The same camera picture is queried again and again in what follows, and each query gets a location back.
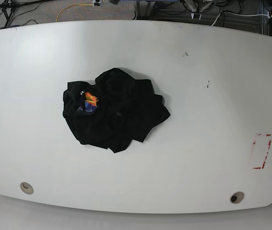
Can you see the crumpled black T-shirt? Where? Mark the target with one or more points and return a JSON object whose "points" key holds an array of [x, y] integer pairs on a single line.
{"points": [[114, 111]]}

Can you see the red tape rectangle marking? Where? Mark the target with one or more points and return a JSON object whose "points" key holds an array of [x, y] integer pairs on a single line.
{"points": [[260, 150]]}

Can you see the black tripod stand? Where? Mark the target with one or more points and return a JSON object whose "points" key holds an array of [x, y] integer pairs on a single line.
{"points": [[8, 7]]}

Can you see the aluminium frame post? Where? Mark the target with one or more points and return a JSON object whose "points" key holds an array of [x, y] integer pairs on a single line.
{"points": [[143, 9]]}

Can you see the right table cable grommet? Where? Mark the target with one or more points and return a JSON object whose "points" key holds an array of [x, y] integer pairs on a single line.
{"points": [[237, 197]]}

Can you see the table cable grommet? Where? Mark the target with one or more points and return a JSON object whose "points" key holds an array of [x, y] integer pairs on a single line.
{"points": [[26, 188], [237, 197]]}

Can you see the left table cable grommet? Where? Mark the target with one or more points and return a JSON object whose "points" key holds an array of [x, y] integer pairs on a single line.
{"points": [[26, 188]]}

